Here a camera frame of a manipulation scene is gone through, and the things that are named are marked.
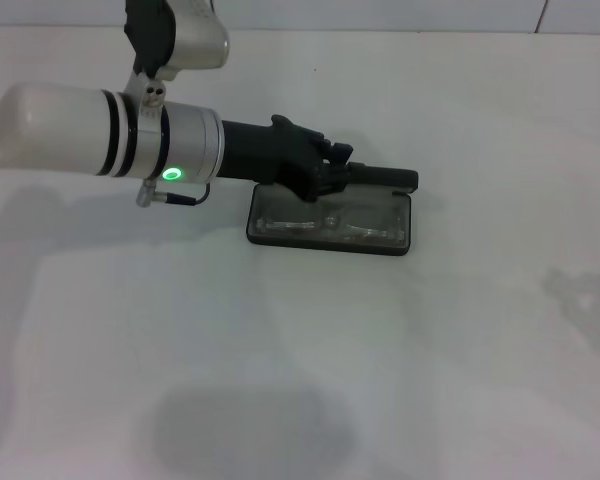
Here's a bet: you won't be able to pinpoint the left wrist camera housing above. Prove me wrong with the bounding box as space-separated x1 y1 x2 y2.
122 0 230 117

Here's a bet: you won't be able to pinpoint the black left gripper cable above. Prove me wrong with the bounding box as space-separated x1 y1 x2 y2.
134 181 212 209

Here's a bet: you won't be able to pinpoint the clear white glasses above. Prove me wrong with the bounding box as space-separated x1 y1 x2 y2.
252 197 409 244

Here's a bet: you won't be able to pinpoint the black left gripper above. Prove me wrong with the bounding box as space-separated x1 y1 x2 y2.
222 114 356 202

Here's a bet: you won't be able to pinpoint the black glasses case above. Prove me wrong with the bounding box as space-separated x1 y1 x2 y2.
246 162 420 257

